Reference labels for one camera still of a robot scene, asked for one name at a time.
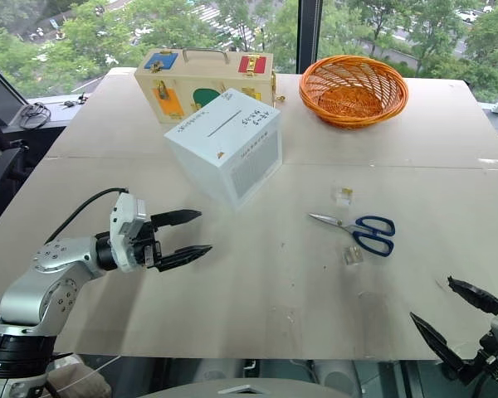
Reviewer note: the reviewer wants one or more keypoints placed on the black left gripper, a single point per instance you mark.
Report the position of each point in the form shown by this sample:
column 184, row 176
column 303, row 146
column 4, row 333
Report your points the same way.
column 147, row 238

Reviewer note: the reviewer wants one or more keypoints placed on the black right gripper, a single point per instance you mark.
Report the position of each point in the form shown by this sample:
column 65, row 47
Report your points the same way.
column 496, row 365

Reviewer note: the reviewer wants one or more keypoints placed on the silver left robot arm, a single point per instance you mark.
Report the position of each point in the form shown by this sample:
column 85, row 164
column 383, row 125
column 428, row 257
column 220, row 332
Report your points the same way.
column 45, row 282

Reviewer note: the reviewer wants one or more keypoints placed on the white cardboard box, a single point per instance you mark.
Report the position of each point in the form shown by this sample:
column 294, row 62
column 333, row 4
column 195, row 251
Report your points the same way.
column 216, row 141

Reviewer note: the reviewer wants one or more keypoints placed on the small clear plastic piece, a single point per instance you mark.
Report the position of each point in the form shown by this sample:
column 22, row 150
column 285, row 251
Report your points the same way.
column 352, row 254
column 343, row 195

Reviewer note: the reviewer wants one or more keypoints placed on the small dark keys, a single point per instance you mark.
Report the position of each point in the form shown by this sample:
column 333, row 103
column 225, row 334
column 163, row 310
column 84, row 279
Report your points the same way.
column 75, row 102

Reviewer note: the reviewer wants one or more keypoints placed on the brown rounded shape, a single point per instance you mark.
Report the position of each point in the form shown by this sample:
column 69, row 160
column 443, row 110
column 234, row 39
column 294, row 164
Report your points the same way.
column 83, row 379

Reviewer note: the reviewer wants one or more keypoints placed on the black office chair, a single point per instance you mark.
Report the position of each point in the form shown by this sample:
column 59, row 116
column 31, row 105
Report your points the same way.
column 0, row 161

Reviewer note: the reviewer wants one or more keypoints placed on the orange wicker basket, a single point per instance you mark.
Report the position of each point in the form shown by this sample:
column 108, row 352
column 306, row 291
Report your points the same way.
column 352, row 101

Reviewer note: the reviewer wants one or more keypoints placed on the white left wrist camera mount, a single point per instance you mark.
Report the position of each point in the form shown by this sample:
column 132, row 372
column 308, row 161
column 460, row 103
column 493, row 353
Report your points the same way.
column 124, row 224

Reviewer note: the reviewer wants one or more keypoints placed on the black window frame post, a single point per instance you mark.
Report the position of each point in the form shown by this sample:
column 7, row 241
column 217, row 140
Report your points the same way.
column 309, row 33

